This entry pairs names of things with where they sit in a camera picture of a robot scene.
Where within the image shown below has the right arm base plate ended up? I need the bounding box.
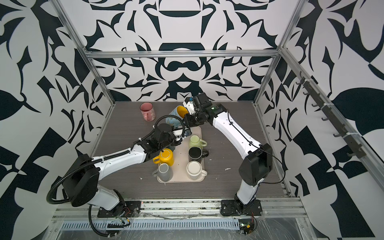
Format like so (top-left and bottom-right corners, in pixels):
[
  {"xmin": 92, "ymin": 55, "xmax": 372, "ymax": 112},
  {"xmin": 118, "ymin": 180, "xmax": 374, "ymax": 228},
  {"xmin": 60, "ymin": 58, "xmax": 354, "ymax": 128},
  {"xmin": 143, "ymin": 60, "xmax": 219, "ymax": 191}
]
[{"xmin": 220, "ymin": 200, "xmax": 263, "ymax": 217}]

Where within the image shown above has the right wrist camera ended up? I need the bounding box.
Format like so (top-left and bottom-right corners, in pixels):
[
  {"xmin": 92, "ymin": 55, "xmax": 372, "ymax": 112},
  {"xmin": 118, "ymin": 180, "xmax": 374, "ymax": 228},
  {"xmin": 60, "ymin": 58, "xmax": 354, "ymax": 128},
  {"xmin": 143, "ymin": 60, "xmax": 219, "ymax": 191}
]
[{"xmin": 183, "ymin": 93, "xmax": 212, "ymax": 115}]

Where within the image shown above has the black mug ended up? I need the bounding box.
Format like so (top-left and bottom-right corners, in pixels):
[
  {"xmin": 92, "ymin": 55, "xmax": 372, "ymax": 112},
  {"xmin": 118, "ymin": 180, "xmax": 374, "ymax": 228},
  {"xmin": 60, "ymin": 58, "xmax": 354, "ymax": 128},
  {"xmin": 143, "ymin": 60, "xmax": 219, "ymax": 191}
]
[{"xmin": 188, "ymin": 146, "xmax": 209, "ymax": 163}]

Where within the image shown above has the white cable duct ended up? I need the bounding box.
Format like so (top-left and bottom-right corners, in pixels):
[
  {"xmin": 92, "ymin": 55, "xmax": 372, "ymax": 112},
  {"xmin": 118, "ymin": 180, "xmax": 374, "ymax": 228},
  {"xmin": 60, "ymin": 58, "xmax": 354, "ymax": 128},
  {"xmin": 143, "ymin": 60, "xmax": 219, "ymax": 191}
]
[{"xmin": 59, "ymin": 218, "xmax": 241, "ymax": 231}]

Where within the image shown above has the light green mug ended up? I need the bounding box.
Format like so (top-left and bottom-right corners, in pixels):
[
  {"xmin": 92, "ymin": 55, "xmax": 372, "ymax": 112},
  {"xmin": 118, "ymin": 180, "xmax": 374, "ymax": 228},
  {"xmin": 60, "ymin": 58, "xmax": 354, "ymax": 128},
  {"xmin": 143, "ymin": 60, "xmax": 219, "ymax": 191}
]
[{"xmin": 189, "ymin": 135, "xmax": 208, "ymax": 149}]

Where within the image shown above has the white mug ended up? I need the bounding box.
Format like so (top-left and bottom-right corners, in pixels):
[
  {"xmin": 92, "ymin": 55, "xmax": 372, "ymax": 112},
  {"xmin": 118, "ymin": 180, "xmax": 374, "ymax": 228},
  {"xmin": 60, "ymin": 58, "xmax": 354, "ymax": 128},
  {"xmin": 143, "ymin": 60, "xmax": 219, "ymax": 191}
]
[{"xmin": 186, "ymin": 161, "xmax": 208, "ymax": 181}]

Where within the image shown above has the yellow mug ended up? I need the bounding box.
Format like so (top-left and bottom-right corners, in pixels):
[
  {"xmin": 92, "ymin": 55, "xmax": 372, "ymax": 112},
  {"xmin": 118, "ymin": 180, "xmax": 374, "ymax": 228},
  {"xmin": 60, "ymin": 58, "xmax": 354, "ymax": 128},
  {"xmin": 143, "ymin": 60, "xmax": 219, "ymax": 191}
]
[{"xmin": 153, "ymin": 148, "xmax": 174, "ymax": 167}]

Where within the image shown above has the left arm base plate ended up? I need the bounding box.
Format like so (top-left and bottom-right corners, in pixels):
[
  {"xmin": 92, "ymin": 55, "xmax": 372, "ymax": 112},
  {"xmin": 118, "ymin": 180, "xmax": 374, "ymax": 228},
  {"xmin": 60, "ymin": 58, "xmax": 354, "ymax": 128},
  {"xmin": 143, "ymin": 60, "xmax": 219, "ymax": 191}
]
[{"xmin": 97, "ymin": 201, "xmax": 142, "ymax": 218}]

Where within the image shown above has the green light controller board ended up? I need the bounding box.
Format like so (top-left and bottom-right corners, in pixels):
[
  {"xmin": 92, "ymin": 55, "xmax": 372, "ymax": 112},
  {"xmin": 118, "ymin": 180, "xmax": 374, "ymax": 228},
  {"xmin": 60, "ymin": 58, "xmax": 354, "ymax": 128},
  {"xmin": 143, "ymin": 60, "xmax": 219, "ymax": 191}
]
[{"xmin": 239, "ymin": 219, "xmax": 258, "ymax": 235}]

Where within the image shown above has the beige serving tray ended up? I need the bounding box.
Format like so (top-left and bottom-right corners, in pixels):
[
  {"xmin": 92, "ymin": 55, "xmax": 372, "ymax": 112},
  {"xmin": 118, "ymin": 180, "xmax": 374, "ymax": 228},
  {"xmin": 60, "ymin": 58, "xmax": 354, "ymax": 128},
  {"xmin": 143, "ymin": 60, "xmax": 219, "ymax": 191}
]
[{"xmin": 157, "ymin": 127, "xmax": 205, "ymax": 184}]

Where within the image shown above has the grey mug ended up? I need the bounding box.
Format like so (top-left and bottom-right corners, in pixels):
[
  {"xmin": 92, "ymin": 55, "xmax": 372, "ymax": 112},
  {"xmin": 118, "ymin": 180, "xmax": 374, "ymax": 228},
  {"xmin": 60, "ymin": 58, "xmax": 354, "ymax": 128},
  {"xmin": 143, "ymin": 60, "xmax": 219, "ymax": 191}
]
[{"xmin": 152, "ymin": 163, "xmax": 173, "ymax": 183}]

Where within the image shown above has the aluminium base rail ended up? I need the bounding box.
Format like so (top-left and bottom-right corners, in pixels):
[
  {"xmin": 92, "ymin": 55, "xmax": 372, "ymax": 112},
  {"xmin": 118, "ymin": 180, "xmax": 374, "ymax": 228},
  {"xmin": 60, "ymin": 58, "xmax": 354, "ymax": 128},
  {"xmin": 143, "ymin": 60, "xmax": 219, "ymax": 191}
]
[{"xmin": 52, "ymin": 198, "xmax": 308, "ymax": 220}]

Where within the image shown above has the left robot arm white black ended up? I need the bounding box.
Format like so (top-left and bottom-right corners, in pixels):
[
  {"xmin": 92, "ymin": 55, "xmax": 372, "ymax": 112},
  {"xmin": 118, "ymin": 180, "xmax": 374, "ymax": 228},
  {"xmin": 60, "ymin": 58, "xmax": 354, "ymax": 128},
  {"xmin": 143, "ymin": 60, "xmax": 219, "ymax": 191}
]
[{"xmin": 46, "ymin": 117, "xmax": 188, "ymax": 219}]

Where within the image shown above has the wall hook rail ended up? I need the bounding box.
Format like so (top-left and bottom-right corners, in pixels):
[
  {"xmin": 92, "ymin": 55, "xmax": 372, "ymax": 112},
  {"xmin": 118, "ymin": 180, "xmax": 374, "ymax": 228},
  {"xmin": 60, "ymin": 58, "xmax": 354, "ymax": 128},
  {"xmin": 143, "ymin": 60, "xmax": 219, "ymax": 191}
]
[{"xmin": 297, "ymin": 72, "xmax": 367, "ymax": 159}]

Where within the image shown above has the pink floral mug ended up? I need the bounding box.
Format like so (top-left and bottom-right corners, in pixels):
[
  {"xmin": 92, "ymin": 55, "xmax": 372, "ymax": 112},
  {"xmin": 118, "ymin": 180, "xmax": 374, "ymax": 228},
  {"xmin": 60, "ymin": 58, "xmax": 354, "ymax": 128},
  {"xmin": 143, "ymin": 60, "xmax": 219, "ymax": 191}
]
[{"xmin": 140, "ymin": 103, "xmax": 156, "ymax": 122}]

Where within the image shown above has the light blue mug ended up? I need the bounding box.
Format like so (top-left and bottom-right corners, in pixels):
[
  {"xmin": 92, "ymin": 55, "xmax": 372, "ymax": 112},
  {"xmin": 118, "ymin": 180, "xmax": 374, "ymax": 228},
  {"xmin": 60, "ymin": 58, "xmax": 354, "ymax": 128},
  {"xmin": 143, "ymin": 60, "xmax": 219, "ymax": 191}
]
[{"xmin": 166, "ymin": 106, "xmax": 189, "ymax": 129}]

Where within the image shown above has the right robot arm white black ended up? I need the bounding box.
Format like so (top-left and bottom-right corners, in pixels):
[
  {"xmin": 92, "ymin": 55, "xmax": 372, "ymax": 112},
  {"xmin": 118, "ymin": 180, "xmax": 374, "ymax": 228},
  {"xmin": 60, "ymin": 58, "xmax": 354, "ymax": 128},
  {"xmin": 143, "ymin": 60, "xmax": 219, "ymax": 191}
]
[{"xmin": 184, "ymin": 104, "xmax": 274, "ymax": 207}]

